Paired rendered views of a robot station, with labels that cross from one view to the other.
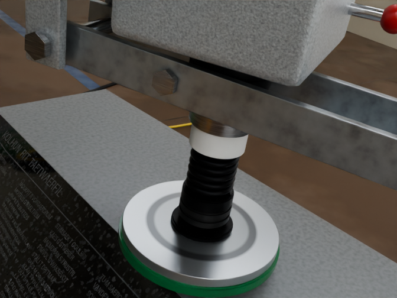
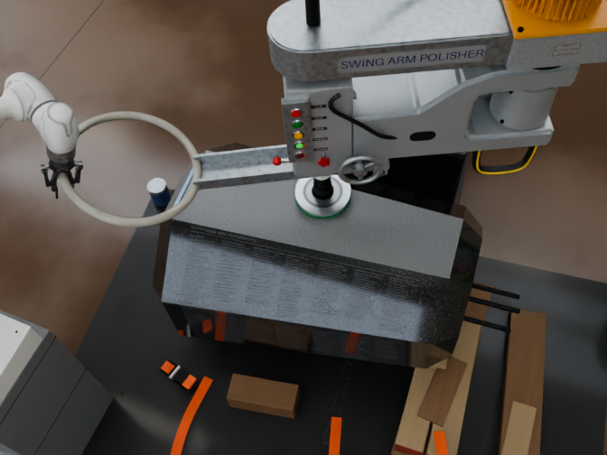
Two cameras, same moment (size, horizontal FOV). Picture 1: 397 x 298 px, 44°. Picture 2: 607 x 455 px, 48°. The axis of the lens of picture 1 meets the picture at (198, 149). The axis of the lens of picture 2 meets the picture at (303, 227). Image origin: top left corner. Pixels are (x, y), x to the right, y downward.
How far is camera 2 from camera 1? 2.63 m
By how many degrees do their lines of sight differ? 92
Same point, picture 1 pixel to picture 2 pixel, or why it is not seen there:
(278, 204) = (309, 240)
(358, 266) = (269, 226)
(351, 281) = (270, 217)
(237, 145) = not seen: hidden behind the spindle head
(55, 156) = (406, 208)
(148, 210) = (340, 185)
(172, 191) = (341, 199)
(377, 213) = not seen: outside the picture
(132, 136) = (395, 243)
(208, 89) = not seen: hidden behind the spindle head
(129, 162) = (379, 225)
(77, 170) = (390, 206)
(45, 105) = (451, 238)
